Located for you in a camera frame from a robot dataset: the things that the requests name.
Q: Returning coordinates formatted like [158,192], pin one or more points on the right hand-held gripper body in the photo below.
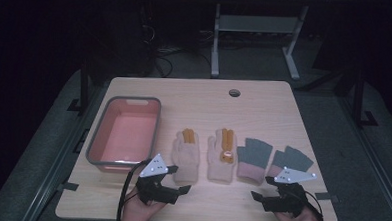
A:
[294,176]

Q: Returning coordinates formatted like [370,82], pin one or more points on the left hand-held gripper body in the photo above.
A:
[153,167]

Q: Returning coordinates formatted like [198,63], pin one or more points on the grey fingerless glove pink cuff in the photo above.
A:
[253,153]
[293,158]

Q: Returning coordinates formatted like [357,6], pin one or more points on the cream glove orange fingers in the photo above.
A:
[186,156]

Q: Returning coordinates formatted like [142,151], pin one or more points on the cream glove with bear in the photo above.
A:
[218,168]

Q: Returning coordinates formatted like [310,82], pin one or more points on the pink basin grey rim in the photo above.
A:
[126,134]

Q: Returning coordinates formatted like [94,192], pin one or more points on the person's left hand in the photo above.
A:
[136,214]

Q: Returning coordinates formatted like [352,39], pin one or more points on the black table clamp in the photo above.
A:
[81,141]

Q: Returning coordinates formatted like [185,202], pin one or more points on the black stand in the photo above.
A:
[84,85]
[358,97]

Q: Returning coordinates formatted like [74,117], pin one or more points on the metal rail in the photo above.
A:
[52,184]
[386,185]

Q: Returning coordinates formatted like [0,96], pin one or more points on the grey metal desk frame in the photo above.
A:
[254,23]

